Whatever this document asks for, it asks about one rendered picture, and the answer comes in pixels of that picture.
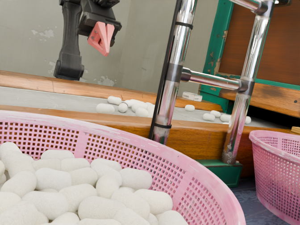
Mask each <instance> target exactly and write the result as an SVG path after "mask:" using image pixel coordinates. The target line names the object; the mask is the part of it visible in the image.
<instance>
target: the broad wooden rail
mask: <svg viewBox="0 0 300 225"><path fill-rule="evenodd" d="M0 87H8V88H18V89H26V90H34V91H42V92H52V93H60V94H68V95H75V96H86V97H94V98H101V99H108V98H109V97H110V96H114V97H119V98H120V99H121V101H126V100H131V99H134V100H138V101H142V102H144V103H146V102H149V103H151V104H154V105H155V102H156V98H157V93H154V92H146V91H140V90H133V89H127V88H120V87H112V86H106V85H100V84H93V83H85V82H79V81H73V80H66V79H58V78H51V77H45V76H39V75H30V74H24V73H18V72H12V71H3V70H0ZM186 105H193V106H194V107H195V109H196V110H204V111H213V110H214V111H218V112H220V113H224V112H223V109H222V107H221V105H220V104H216V103H213V102H209V101H206V100H201V102H199V101H193V100H189V99H186V98H183V97H181V96H177V98H176V103H175V107H177V108H185V106H186Z"/></svg>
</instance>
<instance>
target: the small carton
mask: <svg viewBox="0 0 300 225"><path fill-rule="evenodd" d="M182 97H183V98H186V99H189V100H193V101H199V102H201V100H202V96H200V95H197V94H194V93H190V92H183V96H182Z"/></svg>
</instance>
